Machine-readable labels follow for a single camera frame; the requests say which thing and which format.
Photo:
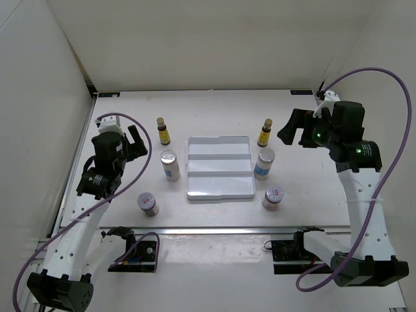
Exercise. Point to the brown sauce bottle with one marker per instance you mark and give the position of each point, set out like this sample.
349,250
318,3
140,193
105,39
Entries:
164,136
264,135

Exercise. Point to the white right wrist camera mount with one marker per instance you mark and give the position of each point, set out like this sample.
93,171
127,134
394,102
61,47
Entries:
329,99

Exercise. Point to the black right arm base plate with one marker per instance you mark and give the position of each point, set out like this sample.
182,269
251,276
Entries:
290,257

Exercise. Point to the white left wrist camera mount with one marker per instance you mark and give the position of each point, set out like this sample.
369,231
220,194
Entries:
109,124

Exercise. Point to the left tall silver-lid jar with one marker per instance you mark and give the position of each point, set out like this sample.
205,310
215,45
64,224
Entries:
170,165

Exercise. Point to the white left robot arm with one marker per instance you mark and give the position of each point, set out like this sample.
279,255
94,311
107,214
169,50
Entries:
64,283

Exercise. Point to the left blue corner label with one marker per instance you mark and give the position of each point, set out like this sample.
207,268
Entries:
109,95

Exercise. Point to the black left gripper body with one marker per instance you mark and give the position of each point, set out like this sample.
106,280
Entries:
129,152

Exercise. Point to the right short white-lid jar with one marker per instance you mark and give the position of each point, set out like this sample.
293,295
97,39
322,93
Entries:
273,196

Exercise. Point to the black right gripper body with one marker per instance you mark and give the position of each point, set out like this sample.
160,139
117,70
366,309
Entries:
322,132

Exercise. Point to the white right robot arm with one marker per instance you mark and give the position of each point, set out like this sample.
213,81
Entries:
371,260

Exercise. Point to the right blue corner label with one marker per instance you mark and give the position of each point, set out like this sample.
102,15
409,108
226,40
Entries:
301,92

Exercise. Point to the short white-lid jar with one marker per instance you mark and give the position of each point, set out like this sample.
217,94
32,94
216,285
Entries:
148,204
273,196

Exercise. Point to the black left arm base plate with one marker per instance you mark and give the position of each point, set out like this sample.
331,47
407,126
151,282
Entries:
141,254

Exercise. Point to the white tiered organizer tray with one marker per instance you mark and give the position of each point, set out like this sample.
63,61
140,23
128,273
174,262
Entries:
219,168

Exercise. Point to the aluminium left frame rail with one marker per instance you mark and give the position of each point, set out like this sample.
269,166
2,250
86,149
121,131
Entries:
60,211

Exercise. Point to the left short white-lid jar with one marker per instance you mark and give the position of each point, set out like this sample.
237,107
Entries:
148,204

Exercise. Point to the right tall silver-lid jar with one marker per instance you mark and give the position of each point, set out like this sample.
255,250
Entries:
263,163

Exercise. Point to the tall silver-lid jar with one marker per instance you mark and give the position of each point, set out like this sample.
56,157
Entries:
170,165
263,163

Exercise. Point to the blue corner label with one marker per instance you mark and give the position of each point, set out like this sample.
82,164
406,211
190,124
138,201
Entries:
109,95
301,92

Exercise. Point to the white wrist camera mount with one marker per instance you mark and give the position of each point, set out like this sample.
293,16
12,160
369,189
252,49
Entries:
109,124
329,99

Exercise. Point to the aluminium front rail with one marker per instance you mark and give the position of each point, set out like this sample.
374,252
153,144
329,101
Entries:
218,230

